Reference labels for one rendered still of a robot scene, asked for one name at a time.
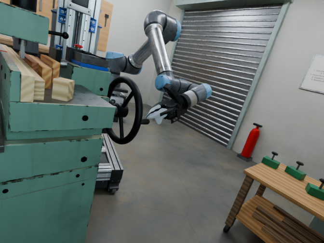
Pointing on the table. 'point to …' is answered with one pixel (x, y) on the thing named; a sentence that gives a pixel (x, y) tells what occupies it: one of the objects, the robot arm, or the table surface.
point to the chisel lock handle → (59, 34)
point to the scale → (7, 57)
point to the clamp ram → (56, 53)
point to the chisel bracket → (23, 24)
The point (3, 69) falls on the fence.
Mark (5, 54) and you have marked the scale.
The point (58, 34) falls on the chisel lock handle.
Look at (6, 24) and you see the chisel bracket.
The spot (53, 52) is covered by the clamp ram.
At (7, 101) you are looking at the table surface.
